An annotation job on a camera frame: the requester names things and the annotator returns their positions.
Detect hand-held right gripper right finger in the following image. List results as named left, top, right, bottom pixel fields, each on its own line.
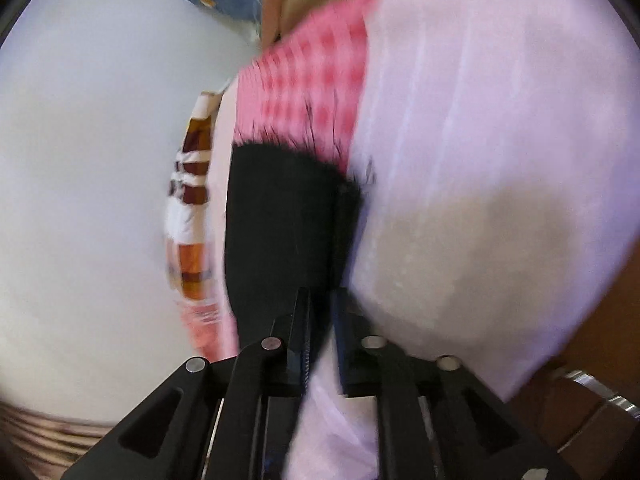
left=332, top=287, right=582, bottom=480

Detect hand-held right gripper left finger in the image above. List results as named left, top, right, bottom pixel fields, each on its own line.
left=62, top=287, right=313, bottom=480

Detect black pants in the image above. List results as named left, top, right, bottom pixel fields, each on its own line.
left=225, top=140, right=363, bottom=356

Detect orange brown checkered pillow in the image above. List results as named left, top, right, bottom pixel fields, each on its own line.
left=162, top=91, right=236, bottom=363

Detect pink checkered blanket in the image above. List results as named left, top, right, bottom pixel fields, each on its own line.
left=232, top=0, right=640, bottom=480

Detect wooden headboard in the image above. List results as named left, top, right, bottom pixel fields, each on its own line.
left=0, top=402, right=116, bottom=480

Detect chrome metal rail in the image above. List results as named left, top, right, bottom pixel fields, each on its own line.
left=550, top=367, right=640, bottom=421

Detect brown wooden bed frame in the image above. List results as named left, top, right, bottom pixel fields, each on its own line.
left=500, top=255, right=640, bottom=480

